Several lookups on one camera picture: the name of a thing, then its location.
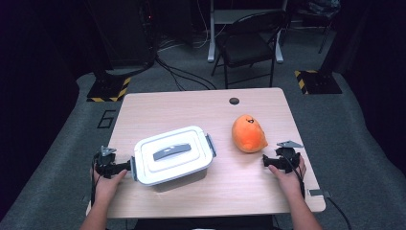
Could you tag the person's right hand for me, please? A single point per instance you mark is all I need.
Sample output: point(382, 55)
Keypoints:
point(290, 183)

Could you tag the clear storage box grey latches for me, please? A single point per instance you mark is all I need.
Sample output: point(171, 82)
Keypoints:
point(211, 145)

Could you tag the person's left hand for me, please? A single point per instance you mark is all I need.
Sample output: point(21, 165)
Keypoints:
point(103, 188)

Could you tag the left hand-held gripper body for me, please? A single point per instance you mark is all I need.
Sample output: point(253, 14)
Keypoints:
point(105, 163)

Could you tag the dark table grommet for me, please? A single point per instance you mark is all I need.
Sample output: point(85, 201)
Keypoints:
point(234, 101)

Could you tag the black stand base striped tape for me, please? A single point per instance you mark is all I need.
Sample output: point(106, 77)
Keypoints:
point(107, 91)
point(319, 82)

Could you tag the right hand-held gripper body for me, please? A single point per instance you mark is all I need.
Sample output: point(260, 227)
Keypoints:
point(287, 159)

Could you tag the dark cabinet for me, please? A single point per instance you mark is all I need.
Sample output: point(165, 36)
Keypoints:
point(124, 32)

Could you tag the black folding chair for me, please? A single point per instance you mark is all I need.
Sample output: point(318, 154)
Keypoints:
point(245, 48)

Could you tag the orange plush toy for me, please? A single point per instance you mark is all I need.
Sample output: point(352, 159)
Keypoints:
point(248, 134)

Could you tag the dark furniture with clutter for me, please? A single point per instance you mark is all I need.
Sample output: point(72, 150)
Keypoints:
point(322, 9)

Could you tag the white desk frame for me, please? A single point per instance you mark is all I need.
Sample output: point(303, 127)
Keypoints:
point(211, 38)

